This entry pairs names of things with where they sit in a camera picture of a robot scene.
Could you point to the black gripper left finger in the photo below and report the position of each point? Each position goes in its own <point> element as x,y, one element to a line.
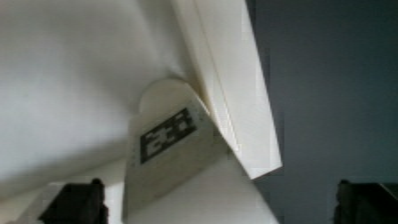
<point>77,207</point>

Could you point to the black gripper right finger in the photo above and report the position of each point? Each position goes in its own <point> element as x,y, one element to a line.
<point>367,203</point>

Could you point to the white table leg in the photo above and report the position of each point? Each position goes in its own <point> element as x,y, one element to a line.
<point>175,137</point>

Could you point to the white square tabletop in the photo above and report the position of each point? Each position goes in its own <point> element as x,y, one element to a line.
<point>86,50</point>

